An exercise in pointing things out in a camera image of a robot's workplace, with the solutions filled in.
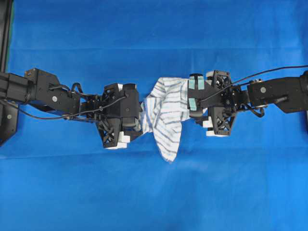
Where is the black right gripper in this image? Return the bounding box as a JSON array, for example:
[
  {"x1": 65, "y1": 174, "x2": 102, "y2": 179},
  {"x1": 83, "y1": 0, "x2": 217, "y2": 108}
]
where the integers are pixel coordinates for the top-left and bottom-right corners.
[{"x1": 195, "y1": 70, "x2": 236, "y2": 137}]

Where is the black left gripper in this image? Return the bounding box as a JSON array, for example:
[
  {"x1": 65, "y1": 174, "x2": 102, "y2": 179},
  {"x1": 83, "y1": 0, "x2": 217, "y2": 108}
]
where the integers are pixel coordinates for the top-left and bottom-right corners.
[{"x1": 96, "y1": 84, "x2": 143, "y2": 150}]

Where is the white blue striped towel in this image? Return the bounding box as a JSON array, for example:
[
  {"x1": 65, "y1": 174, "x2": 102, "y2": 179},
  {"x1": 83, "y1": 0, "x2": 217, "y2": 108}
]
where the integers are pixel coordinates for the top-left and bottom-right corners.
[{"x1": 140, "y1": 77, "x2": 190, "y2": 162}]

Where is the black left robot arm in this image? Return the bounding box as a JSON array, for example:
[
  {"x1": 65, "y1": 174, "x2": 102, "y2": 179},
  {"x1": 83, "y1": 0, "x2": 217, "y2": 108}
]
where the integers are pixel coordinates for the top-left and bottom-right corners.
[{"x1": 0, "y1": 68, "x2": 142, "y2": 149}]

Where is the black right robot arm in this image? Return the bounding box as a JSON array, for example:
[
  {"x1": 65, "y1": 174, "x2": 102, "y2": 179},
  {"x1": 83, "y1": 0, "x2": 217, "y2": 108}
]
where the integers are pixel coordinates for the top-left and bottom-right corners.
[{"x1": 187, "y1": 70, "x2": 308, "y2": 137}]

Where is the blue table cloth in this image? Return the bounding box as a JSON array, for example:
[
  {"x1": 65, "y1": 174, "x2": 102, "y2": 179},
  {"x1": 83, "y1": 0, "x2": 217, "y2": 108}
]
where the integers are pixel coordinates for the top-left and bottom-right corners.
[{"x1": 0, "y1": 0, "x2": 308, "y2": 231}]

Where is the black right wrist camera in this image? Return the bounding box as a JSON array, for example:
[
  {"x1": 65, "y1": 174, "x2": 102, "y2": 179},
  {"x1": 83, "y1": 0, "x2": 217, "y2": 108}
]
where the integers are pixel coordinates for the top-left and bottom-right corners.
[{"x1": 187, "y1": 73, "x2": 222, "y2": 118}]

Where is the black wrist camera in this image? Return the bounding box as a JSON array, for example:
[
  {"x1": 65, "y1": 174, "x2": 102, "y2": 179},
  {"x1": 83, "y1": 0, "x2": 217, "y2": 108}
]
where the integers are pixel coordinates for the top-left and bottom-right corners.
[
  {"x1": 187, "y1": 73, "x2": 222, "y2": 118},
  {"x1": 105, "y1": 83, "x2": 141, "y2": 128}
]

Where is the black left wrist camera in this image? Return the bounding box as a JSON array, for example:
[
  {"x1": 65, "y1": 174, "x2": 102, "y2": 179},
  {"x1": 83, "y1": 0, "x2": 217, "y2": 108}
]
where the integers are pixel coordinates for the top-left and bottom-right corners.
[{"x1": 105, "y1": 83, "x2": 141, "y2": 128}]

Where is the black right camera cable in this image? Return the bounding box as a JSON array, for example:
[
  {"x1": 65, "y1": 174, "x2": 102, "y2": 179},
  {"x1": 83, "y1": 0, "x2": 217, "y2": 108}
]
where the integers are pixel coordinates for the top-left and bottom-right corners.
[{"x1": 197, "y1": 64, "x2": 308, "y2": 103}]

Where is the black camera cable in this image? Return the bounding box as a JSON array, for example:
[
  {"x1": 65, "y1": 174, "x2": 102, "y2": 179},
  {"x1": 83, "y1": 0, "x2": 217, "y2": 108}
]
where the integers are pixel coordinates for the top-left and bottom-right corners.
[
  {"x1": 197, "y1": 64, "x2": 308, "y2": 103},
  {"x1": 14, "y1": 95, "x2": 128, "y2": 121}
]

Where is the black left camera cable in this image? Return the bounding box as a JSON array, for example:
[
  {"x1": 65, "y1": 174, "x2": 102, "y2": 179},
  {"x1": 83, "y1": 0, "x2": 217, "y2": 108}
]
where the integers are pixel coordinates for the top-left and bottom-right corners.
[{"x1": 14, "y1": 95, "x2": 128, "y2": 121}]

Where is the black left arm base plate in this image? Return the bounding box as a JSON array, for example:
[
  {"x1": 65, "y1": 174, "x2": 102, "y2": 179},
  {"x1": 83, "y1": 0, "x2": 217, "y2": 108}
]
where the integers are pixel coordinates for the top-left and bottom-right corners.
[{"x1": 0, "y1": 104, "x2": 18, "y2": 146}]

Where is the black frame post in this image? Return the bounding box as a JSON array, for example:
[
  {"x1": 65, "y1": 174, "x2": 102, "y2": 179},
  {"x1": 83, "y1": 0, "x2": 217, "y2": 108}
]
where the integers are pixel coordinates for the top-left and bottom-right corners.
[{"x1": 0, "y1": 0, "x2": 14, "y2": 72}]

